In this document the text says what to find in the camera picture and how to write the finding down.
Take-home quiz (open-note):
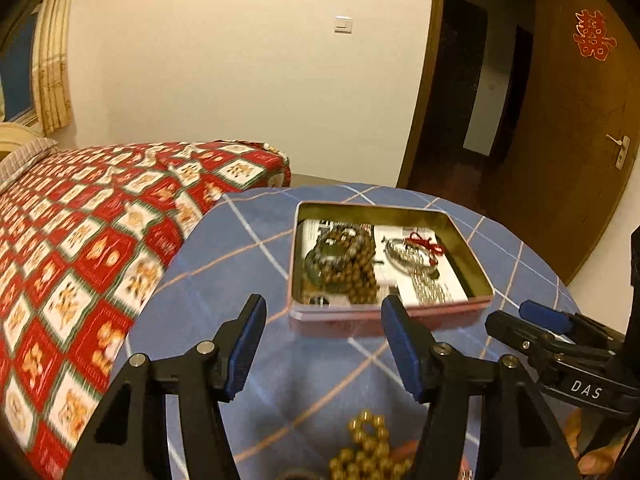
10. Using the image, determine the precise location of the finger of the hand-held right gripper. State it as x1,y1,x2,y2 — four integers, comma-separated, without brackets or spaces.
485,310,571,386
519,300,626,348

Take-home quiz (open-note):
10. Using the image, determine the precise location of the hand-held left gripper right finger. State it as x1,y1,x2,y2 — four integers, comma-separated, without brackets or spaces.
381,294,583,480

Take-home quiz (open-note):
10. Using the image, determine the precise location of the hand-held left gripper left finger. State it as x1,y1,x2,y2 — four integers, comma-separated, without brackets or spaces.
62,294,267,480

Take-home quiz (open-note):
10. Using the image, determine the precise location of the pink tin box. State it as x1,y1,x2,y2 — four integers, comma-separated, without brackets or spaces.
288,201,495,322

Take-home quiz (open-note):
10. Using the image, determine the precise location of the brown wooden bead necklace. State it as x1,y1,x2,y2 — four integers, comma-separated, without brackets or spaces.
320,227,382,306

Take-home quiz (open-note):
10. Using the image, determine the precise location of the silver chain bracelet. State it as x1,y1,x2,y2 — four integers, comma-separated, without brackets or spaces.
384,236,442,277

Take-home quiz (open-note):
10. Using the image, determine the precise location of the golden bead necklace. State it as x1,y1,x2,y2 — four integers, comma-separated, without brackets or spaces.
327,411,417,480

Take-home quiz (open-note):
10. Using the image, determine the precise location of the red cord charm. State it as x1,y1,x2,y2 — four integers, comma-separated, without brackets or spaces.
403,229,447,267

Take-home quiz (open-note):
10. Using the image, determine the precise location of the green jade bracelet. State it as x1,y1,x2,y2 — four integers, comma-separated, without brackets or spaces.
304,241,362,282

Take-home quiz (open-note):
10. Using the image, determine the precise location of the person's right hand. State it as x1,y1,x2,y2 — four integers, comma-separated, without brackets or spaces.
565,407,628,476

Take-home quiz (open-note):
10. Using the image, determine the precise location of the blue plaid tablecloth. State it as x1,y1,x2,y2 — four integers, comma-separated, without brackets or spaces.
110,183,584,480

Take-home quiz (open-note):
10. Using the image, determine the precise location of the printed paper sheet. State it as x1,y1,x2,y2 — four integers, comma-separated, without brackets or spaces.
299,218,469,307

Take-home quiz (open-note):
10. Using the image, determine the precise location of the brown wooden door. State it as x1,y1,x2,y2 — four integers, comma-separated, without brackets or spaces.
520,0,640,287

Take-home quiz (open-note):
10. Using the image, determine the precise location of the red patterned bedspread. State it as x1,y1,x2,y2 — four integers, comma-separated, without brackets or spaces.
0,140,292,480

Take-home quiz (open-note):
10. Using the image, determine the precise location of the red paper door decoration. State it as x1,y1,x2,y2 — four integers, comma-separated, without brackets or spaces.
572,8,619,62

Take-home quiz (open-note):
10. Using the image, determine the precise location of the striped pillow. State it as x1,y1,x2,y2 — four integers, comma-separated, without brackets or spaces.
0,137,60,182

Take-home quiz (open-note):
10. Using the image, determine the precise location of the cream wooden headboard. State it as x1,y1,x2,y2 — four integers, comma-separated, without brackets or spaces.
0,122,47,163

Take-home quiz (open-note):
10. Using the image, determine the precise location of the yellow curtain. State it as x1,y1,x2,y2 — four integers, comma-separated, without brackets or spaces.
32,0,76,136

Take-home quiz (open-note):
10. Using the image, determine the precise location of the window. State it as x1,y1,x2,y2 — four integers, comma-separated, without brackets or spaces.
0,10,41,127

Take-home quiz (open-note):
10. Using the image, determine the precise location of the metal door handle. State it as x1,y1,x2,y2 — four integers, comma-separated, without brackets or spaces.
605,133,631,170

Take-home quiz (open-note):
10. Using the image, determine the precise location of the brown door frame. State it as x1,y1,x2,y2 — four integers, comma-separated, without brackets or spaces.
396,0,447,189

